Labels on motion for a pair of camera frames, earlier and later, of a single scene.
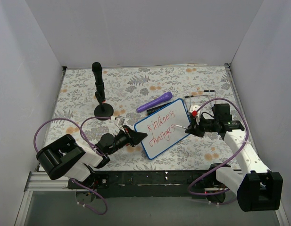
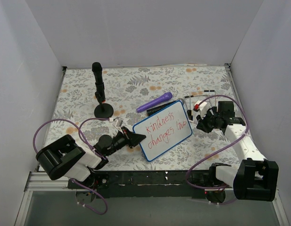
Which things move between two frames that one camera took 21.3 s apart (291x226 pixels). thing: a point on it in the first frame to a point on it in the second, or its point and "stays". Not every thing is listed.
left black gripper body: (130, 137) stays
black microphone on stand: (103, 109) stays
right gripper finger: (197, 132) to (207, 128)
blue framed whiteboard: (165, 128) stays
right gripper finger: (192, 130) to (203, 122)
